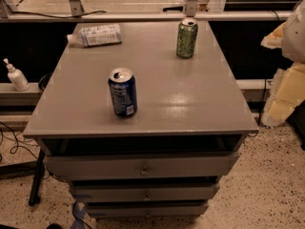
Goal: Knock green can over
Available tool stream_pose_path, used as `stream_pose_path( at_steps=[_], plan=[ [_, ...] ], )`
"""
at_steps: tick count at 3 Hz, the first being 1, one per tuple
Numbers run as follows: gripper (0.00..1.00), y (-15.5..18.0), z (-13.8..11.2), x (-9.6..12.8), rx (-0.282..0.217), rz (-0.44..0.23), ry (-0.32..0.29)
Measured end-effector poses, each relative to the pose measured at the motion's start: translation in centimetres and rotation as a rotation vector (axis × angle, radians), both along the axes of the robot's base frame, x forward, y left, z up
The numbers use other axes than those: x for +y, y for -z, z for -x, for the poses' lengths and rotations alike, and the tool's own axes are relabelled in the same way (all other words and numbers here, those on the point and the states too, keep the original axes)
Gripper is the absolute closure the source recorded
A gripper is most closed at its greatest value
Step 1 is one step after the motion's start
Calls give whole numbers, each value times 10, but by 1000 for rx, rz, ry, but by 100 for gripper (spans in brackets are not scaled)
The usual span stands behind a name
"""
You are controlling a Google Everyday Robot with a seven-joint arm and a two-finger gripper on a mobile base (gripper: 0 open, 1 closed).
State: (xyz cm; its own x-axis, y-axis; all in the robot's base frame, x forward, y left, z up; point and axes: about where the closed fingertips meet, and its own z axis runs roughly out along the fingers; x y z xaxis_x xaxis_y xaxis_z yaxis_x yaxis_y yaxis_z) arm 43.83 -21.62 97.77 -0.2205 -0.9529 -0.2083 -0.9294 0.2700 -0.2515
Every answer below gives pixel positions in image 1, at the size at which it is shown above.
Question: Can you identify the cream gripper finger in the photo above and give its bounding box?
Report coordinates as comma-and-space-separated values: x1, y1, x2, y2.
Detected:
261, 62, 305, 127
260, 22, 286, 49

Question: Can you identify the green soda can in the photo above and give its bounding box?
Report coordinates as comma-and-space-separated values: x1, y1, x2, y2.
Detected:
176, 17, 198, 58

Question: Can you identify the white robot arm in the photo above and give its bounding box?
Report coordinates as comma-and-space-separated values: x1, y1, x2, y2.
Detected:
261, 2, 305, 127

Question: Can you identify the blue soda can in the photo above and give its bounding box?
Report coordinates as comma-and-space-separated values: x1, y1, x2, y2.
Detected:
108, 68, 137, 117

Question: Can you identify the middle grey drawer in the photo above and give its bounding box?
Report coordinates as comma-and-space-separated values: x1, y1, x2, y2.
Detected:
70, 183, 220, 202

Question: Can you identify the grey drawer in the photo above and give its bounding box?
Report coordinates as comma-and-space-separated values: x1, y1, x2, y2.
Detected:
87, 203, 208, 218
44, 152, 239, 181
70, 183, 220, 202

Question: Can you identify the top grey drawer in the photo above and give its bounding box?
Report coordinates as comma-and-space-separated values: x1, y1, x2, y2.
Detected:
44, 152, 239, 181

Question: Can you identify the clear plastic water bottle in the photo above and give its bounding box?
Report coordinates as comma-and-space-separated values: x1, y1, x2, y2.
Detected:
67, 24, 122, 48

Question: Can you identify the bottom grey drawer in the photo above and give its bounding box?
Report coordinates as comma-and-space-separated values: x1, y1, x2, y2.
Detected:
87, 203, 208, 218

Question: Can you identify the white pump dispenser bottle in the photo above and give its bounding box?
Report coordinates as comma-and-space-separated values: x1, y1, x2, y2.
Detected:
4, 58, 30, 92

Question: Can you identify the black stand leg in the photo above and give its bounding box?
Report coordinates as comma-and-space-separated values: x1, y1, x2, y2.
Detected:
29, 151, 45, 206

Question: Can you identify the metal frame rail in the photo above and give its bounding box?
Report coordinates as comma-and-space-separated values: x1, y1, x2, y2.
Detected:
0, 10, 292, 23

